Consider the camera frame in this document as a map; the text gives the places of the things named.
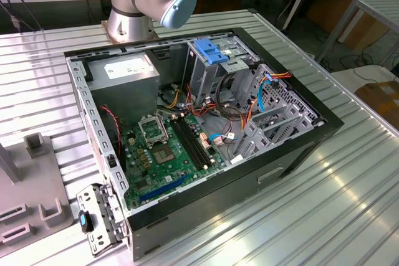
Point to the grey metal disk bay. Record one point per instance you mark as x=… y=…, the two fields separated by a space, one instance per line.
x=280 y=122

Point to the black RAM slot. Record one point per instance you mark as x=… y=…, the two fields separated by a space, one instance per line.
x=196 y=141
x=191 y=141
x=201 y=141
x=186 y=141

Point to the grey metal optical drive cage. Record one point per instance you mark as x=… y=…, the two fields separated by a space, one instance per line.
x=199 y=76

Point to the green motherboard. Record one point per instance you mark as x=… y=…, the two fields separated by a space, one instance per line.
x=180 y=160

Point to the CPU socket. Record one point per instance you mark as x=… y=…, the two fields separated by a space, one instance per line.
x=163 y=155

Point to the blue plastic drive latch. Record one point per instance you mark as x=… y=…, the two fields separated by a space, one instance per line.
x=209 y=51

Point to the grey power supply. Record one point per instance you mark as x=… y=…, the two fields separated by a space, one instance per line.
x=124 y=97

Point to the blue expansion slot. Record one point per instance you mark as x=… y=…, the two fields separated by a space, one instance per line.
x=162 y=189

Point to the black PC case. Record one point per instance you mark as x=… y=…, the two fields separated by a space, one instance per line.
x=218 y=203

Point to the small black case clip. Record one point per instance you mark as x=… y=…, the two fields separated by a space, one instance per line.
x=111 y=160

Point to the black latch with blue tab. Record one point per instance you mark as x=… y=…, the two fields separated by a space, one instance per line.
x=87 y=224

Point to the large brown cardboard box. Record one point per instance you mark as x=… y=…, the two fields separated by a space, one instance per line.
x=327 y=7

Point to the grey parts rack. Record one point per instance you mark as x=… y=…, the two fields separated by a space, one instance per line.
x=31 y=178

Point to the metal expansion slot bracket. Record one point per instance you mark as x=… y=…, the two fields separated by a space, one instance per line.
x=93 y=241

